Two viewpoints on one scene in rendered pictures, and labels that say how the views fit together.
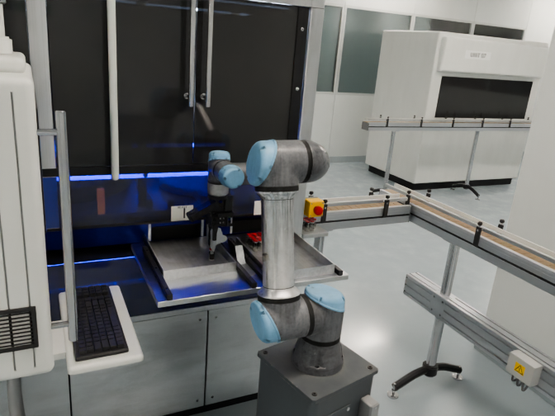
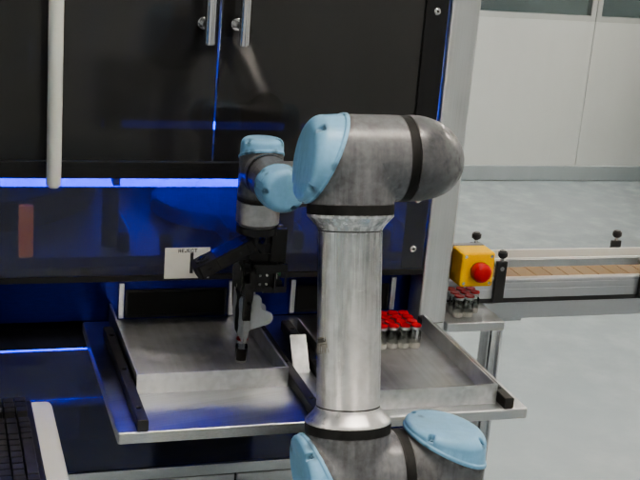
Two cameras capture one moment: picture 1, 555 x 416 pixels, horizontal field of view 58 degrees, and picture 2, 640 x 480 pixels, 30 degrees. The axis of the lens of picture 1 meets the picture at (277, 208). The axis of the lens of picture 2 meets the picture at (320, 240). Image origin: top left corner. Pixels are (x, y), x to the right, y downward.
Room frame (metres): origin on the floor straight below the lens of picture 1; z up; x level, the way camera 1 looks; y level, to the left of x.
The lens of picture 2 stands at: (-0.25, -0.17, 1.71)
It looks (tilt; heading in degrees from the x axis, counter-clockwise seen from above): 17 degrees down; 8
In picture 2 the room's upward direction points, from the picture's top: 5 degrees clockwise
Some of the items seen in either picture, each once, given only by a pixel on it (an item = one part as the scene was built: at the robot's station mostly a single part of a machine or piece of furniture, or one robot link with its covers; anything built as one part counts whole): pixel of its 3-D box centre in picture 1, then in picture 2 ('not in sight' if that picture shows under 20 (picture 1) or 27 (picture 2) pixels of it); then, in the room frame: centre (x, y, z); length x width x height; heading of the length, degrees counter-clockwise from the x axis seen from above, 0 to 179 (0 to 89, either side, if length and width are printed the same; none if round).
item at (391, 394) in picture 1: (428, 375); not in sight; (2.24, -0.86, 0.07); 0.50 x 0.08 x 0.14; 117
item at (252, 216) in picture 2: (217, 188); (257, 212); (1.70, 0.22, 1.16); 0.08 x 0.08 x 0.05
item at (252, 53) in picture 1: (251, 85); (338, 3); (1.92, 0.14, 1.50); 0.43 x 0.01 x 0.59; 117
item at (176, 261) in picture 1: (187, 252); (193, 342); (1.71, 0.32, 0.90); 0.34 x 0.26 x 0.04; 27
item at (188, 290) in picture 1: (236, 261); (293, 367); (1.72, 0.14, 0.87); 0.70 x 0.48 x 0.02; 117
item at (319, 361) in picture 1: (319, 345); not in sight; (1.25, -0.15, 0.84); 0.15 x 0.15 x 0.10
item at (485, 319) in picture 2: (308, 229); (462, 314); (2.12, -0.15, 0.87); 0.14 x 0.13 x 0.02; 27
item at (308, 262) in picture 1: (282, 253); (391, 358); (1.76, -0.04, 0.90); 0.34 x 0.26 x 0.04; 26
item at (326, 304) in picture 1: (320, 310); (437, 465); (1.25, -0.15, 0.96); 0.13 x 0.12 x 0.14; 116
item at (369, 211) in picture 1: (348, 208); (558, 273); (2.33, -0.35, 0.92); 0.69 x 0.16 x 0.16; 117
